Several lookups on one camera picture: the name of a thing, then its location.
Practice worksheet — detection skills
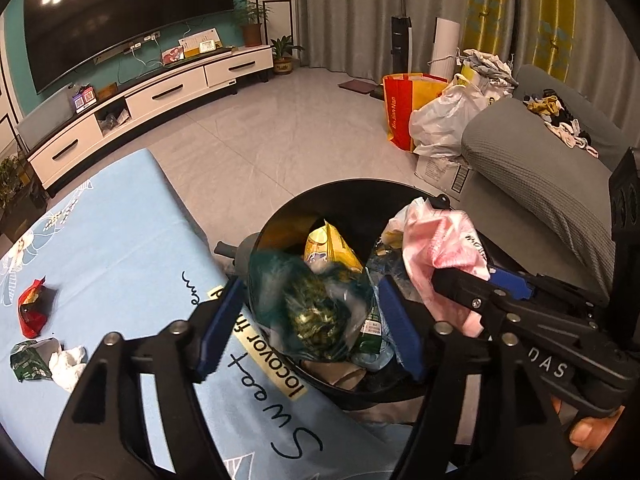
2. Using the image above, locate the pink snack wrapper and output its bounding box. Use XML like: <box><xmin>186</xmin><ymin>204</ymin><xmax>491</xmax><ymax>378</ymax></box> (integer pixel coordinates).
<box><xmin>381</xmin><ymin>197</ymin><xmax>490</xmax><ymax>337</ymax></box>

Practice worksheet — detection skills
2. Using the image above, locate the blue floral tablecloth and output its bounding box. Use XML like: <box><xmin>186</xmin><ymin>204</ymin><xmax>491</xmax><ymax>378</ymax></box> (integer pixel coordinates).
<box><xmin>1</xmin><ymin>150</ymin><xmax>410</xmax><ymax>479</ymax></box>

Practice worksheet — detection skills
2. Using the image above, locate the black trash bin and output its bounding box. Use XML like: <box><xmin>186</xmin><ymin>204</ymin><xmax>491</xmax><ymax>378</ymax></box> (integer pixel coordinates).
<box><xmin>249</xmin><ymin>176</ymin><xmax>501</xmax><ymax>410</ymax></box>

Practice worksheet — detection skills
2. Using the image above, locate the right hand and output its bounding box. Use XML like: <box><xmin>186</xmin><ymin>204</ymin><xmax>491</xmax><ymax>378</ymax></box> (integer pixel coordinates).
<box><xmin>551</xmin><ymin>396</ymin><xmax>625</xmax><ymax>471</ymax></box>

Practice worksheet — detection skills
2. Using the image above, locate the black television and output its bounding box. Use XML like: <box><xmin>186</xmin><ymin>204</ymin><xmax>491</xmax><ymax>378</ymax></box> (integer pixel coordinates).
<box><xmin>23</xmin><ymin>0</ymin><xmax>234</xmax><ymax>93</ymax></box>

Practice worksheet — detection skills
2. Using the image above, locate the potted plant by curtain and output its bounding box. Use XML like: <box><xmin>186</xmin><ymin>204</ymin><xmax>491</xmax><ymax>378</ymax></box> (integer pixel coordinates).
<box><xmin>271</xmin><ymin>35</ymin><xmax>304</xmax><ymax>75</ymax></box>

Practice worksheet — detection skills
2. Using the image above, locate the red yellow shopping bag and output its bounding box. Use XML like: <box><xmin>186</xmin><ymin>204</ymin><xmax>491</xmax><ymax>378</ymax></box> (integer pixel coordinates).
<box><xmin>382</xmin><ymin>73</ymin><xmax>448</xmax><ymax>152</ymax></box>

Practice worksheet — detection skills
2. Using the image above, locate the grey sofa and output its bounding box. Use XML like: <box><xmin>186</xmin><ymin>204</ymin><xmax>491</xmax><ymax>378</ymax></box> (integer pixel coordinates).
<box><xmin>459</xmin><ymin>65</ymin><xmax>630</xmax><ymax>297</ymax></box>

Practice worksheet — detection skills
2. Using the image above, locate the yellow chip bag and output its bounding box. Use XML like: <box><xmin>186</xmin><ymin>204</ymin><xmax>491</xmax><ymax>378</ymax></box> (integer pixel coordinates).
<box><xmin>303</xmin><ymin>222</ymin><xmax>363</xmax><ymax>272</ymax></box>

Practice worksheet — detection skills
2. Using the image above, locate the leafy plant near door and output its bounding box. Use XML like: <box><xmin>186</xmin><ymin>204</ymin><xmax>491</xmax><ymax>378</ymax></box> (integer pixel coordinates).
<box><xmin>0</xmin><ymin>154</ymin><xmax>34</xmax><ymax>217</ymax></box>

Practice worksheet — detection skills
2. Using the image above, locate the white paper roll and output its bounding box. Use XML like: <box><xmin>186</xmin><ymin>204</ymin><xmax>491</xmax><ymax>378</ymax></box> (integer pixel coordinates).
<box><xmin>430</xmin><ymin>18</ymin><xmax>460</xmax><ymax>81</ymax></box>

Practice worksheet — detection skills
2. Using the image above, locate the white plastic sack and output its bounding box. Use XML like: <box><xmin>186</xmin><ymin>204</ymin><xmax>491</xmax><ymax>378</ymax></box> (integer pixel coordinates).
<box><xmin>409</xmin><ymin>75</ymin><xmax>500</xmax><ymax>158</ymax></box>

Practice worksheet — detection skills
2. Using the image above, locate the clear plastic bread bag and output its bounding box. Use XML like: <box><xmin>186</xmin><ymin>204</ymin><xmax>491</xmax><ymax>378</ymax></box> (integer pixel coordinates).
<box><xmin>367</xmin><ymin>231</ymin><xmax>420</xmax><ymax>301</ymax></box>

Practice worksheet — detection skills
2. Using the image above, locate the face mask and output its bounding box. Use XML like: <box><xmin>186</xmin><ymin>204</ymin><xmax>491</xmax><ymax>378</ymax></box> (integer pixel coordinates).
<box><xmin>48</xmin><ymin>346</ymin><xmax>87</xmax><ymax>393</ymax></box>

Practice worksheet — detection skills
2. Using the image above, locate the green foil snack bag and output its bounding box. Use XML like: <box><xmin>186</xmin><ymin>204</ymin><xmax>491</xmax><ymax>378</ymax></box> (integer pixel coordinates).
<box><xmin>9</xmin><ymin>338</ymin><xmax>61</xmax><ymax>382</ymax></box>

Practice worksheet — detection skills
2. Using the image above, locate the potted plant on cabinet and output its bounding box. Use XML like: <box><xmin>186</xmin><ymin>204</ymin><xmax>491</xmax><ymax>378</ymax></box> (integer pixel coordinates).
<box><xmin>232</xmin><ymin>0</ymin><xmax>270</xmax><ymax>47</ymax></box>

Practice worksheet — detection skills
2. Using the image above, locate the white striped paper cup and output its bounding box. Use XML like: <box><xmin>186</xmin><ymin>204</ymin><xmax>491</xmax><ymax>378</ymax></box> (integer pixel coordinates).
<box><xmin>300</xmin><ymin>361</ymin><xmax>367</xmax><ymax>391</ymax></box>

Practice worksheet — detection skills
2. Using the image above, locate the dark green snack bag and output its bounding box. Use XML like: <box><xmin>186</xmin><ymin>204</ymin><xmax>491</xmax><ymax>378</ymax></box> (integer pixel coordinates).
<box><xmin>247</xmin><ymin>250</ymin><xmax>374</xmax><ymax>362</ymax></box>

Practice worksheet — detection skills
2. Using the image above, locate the upright vacuum cleaner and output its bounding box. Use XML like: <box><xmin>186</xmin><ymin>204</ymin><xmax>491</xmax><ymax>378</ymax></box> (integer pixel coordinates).
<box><xmin>390</xmin><ymin>0</ymin><xmax>412</xmax><ymax>74</ymax></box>

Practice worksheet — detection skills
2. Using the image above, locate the red snack wrapper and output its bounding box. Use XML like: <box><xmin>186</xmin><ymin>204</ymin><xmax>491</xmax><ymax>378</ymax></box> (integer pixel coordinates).
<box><xmin>17</xmin><ymin>278</ymin><xmax>48</xmax><ymax>339</ymax></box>

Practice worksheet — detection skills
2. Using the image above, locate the white tv cabinet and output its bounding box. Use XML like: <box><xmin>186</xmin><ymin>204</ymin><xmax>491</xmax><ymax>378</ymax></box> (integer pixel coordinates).
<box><xmin>28</xmin><ymin>44</ymin><xmax>273</xmax><ymax>191</ymax></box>

